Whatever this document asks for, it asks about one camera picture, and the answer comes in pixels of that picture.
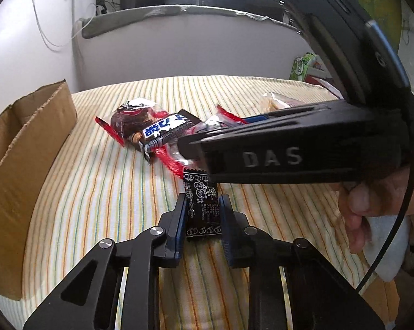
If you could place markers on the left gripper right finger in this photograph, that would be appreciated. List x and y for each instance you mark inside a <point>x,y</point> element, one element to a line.
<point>292,285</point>

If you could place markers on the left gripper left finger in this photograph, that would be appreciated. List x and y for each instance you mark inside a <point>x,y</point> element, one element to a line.
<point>116,274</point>

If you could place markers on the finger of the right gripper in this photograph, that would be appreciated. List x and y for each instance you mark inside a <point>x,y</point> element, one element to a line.
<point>256,118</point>

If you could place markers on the red snack packet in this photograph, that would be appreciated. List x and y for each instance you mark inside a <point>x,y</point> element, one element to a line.
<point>128,121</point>
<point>180,153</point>

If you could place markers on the snickers chocolate bar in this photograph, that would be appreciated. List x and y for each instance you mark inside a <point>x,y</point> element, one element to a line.
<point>164,130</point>

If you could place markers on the black printed snack packet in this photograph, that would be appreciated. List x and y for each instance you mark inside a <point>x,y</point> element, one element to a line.
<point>202,217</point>

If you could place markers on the person right hand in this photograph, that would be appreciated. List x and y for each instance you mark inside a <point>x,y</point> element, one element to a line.
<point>379,198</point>

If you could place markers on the wrapped bread loaf package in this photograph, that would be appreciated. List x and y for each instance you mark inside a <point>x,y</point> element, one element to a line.
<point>273,101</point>

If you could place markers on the red storage box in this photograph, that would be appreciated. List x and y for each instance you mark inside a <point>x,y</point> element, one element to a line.
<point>324,83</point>

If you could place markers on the green snack bag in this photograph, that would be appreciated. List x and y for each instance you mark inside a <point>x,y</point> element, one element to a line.
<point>301,65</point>

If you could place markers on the striped beige tablecloth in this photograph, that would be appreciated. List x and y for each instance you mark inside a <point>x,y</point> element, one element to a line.
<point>99,189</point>

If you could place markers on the brown cardboard box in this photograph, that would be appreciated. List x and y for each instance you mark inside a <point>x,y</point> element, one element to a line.
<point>32,131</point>

